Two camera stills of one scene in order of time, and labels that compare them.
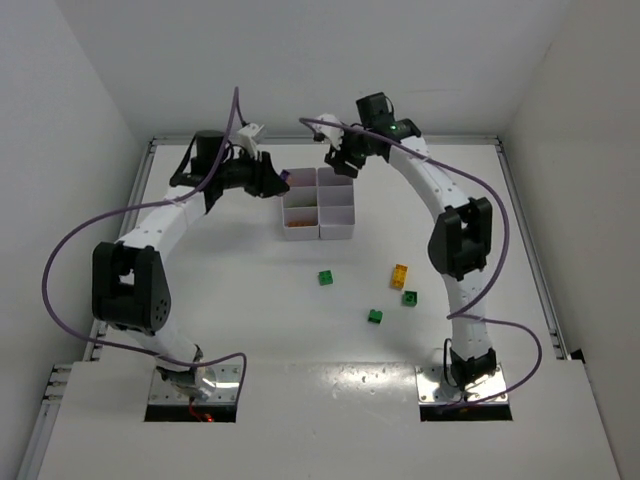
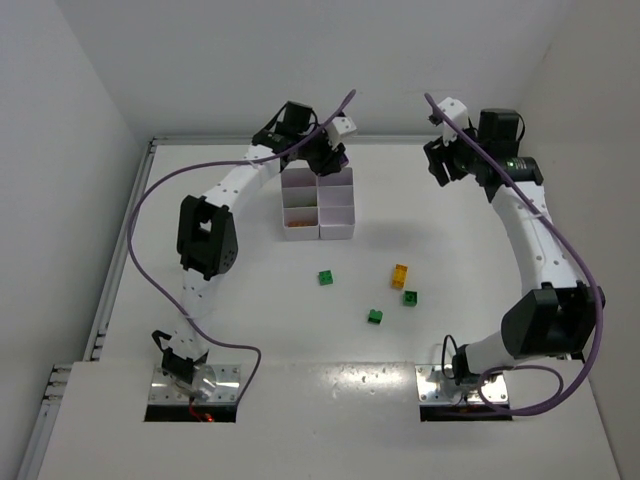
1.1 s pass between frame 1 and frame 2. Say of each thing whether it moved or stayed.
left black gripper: moved
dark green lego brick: stayed
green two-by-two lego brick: stayed
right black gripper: moved
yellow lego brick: stayed
